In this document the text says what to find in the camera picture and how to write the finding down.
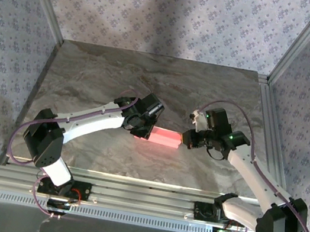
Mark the pink cardboard box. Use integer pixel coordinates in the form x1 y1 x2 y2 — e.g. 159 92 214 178
146 125 185 150

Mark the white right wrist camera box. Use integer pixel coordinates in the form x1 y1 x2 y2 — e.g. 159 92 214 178
188 109 210 133

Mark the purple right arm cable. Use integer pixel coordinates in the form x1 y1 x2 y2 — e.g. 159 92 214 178
176 96 310 232

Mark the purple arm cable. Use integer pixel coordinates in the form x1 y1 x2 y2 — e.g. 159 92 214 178
176 96 310 232
0 70 142 231

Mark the aluminium side rail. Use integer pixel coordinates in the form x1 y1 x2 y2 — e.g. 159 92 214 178
234 73 310 219

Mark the aluminium rail bed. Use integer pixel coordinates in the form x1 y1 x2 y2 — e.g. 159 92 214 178
0 153 307 232

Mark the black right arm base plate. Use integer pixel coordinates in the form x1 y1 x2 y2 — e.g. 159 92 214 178
192 200 249 228

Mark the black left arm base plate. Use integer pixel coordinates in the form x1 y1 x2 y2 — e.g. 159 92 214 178
36 174 93 202

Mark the slotted grey cable duct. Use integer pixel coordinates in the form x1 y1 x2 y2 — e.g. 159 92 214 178
0 188 216 232

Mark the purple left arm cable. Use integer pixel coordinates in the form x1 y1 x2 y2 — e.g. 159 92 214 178
0 70 142 231

